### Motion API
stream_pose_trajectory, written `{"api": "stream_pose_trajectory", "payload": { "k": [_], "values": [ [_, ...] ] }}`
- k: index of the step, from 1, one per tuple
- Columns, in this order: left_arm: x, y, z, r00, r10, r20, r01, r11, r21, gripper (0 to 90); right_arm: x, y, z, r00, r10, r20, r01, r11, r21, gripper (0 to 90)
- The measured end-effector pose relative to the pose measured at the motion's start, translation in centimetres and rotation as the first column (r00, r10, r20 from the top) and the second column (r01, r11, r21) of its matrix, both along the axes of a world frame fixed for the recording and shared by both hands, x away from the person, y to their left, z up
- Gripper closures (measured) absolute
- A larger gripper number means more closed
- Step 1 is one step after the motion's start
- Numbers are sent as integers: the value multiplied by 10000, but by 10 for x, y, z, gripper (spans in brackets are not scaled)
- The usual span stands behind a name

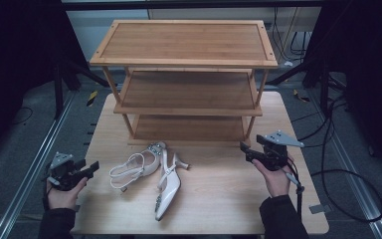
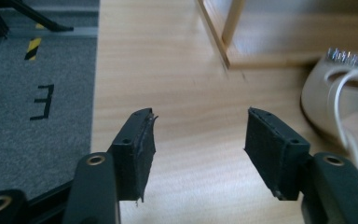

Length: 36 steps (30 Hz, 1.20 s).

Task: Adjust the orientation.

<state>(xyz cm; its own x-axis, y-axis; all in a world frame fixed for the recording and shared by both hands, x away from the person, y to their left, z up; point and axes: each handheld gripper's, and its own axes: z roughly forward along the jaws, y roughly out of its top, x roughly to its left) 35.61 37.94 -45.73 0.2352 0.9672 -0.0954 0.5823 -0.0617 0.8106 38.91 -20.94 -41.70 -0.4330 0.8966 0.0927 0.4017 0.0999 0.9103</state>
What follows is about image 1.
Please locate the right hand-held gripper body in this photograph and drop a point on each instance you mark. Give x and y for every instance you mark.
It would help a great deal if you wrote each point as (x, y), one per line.
(275, 151)

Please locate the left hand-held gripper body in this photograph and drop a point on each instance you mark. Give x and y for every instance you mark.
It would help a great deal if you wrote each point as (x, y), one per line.
(63, 171)

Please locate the three-tier wooden shoe rack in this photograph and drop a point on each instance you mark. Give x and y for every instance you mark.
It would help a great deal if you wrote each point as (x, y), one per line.
(185, 41)

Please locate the person's left hand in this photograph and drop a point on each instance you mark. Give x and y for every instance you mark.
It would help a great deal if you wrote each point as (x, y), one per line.
(64, 195)

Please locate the person's right hand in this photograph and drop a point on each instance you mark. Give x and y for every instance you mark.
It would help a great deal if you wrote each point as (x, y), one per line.
(277, 181)

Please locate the yellow black tape strip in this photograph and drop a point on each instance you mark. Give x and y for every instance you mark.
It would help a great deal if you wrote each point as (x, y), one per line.
(301, 96)
(92, 98)

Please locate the grey tape patch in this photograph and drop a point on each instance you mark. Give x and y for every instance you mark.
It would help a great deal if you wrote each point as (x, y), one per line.
(320, 209)

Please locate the black metal stand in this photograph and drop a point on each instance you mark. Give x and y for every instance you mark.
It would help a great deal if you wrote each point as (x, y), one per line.
(324, 86)
(59, 89)

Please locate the dark curtain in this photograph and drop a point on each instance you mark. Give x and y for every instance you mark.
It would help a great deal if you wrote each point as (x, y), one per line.
(16, 59)
(368, 66)

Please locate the metal floor rail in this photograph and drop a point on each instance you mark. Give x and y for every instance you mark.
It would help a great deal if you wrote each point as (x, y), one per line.
(354, 186)
(30, 172)

